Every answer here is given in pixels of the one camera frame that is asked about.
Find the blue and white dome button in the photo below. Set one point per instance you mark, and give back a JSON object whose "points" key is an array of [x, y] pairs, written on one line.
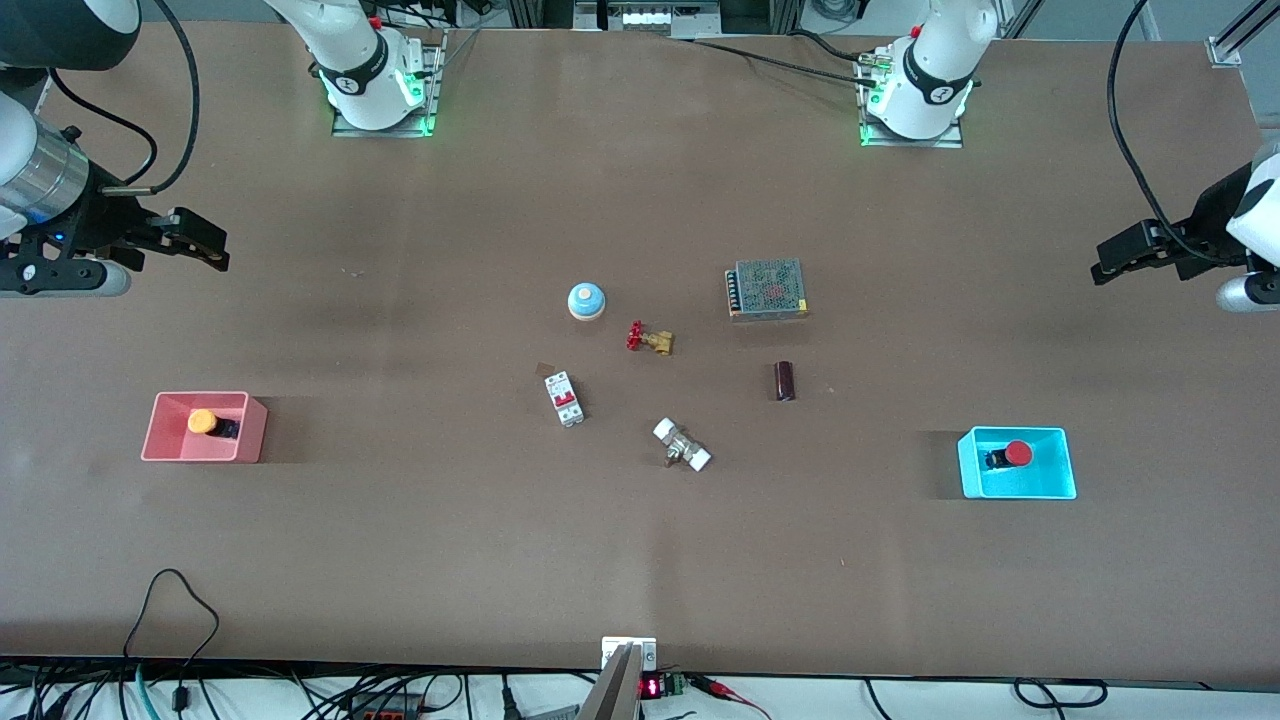
{"points": [[586, 300]]}

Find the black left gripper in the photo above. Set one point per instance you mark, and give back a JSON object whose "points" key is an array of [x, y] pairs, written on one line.
{"points": [[1203, 226]]}

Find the pink plastic bin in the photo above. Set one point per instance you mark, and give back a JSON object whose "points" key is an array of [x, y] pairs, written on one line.
{"points": [[170, 447]]}

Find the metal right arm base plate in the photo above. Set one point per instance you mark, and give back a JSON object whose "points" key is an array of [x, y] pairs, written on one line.
{"points": [[435, 90]]}

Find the metal mesh power supply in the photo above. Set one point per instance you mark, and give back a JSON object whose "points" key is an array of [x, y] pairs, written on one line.
{"points": [[768, 288]]}

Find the yellow push button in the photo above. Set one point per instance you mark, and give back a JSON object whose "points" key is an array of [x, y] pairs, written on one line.
{"points": [[201, 421]]}

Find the cyan plastic bin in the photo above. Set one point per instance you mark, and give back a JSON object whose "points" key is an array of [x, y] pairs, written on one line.
{"points": [[1052, 472]]}

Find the dark brown cylinder capacitor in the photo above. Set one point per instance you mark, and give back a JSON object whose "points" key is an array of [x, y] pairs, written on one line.
{"points": [[785, 381]]}

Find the grey metal bar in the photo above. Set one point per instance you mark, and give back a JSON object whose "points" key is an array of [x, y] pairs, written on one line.
{"points": [[615, 692]]}

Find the red digit display module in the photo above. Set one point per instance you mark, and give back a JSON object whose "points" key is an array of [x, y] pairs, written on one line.
{"points": [[650, 687]]}

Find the aluminium frame profile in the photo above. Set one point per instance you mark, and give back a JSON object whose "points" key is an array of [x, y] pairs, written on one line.
{"points": [[1225, 50]]}

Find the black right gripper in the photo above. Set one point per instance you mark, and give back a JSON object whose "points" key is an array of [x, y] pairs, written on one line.
{"points": [[103, 218]]}

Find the metal valve with white ends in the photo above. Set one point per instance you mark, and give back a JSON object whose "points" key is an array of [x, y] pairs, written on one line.
{"points": [[680, 445]]}

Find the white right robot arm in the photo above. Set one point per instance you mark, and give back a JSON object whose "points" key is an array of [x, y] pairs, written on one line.
{"points": [[350, 50]]}

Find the white circuit breaker red switch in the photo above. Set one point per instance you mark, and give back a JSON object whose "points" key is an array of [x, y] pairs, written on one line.
{"points": [[563, 398]]}

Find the white mounting bracket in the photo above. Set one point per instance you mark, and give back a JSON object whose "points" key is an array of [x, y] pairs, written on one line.
{"points": [[608, 650]]}

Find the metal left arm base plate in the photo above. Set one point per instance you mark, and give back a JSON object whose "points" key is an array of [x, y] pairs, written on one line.
{"points": [[950, 142]]}

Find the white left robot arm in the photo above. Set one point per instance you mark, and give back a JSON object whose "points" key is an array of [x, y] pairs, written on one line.
{"points": [[930, 60]]}

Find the white light box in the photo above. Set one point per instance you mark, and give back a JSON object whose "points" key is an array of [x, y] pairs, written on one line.
{"points": [[645, 17]]}

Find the red push button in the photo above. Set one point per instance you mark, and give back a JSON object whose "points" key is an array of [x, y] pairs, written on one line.
{"points": [[1018, 453]]}

